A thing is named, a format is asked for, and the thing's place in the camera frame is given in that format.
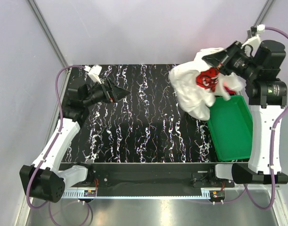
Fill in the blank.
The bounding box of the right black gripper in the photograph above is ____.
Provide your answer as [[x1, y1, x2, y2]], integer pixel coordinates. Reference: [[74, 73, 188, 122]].
[[202, 40, 260, 81]]

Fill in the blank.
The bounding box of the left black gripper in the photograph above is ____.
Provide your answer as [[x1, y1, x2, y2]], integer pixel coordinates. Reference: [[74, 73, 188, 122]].
[[83, 78, 131, 107]]

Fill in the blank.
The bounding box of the white t shirt red print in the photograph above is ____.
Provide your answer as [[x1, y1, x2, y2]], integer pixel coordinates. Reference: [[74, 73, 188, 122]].
[[168, 48, 245, 121]]

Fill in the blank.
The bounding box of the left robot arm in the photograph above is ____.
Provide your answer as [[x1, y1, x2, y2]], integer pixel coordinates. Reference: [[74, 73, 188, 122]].
[[19, 79, 130, 203]]

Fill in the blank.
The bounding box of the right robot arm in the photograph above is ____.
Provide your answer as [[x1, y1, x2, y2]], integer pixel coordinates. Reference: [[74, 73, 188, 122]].
[[202, 40, 288, 187]]

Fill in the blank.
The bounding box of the green plastic bin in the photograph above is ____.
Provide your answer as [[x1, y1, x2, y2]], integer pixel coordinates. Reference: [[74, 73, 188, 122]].
[[207, 95, 253, 162]]

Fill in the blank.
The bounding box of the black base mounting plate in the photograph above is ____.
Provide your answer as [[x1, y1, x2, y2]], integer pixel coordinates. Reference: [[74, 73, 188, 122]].
[[72, 163, 235, 191]]

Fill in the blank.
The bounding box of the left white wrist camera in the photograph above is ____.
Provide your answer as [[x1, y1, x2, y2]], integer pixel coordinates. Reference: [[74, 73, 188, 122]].
[[84, 65, 102, 84]]

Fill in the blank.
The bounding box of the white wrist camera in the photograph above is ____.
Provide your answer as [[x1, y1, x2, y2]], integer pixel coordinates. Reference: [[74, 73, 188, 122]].
[[84, 65, 102, 84], [242, 24, 265, 49]]

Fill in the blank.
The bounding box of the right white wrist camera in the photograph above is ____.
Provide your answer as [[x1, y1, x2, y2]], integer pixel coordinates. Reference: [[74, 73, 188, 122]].
[[242, 24, 265, 49]]

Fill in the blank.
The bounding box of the left aluminium frame post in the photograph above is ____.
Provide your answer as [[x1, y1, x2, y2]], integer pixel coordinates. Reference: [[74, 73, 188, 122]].
[[26, 0, 68, 67]]

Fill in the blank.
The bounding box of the aluminium frame post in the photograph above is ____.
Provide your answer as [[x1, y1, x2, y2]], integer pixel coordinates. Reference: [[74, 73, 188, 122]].
[[252, 0, 276, 27], [26, 0, 68, 67]]

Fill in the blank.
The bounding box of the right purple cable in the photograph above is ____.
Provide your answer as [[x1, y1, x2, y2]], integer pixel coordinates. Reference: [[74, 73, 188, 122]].
[[244, 26, 288, 210]]

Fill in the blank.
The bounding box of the right aluminium frame post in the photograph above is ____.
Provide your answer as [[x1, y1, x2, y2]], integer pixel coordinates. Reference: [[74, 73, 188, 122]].
[[252, 0, 276, 27]]

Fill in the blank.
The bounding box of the white slotted cable duct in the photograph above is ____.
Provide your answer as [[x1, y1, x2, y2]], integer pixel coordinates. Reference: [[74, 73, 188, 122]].
[[62, 189, 210, 200]]

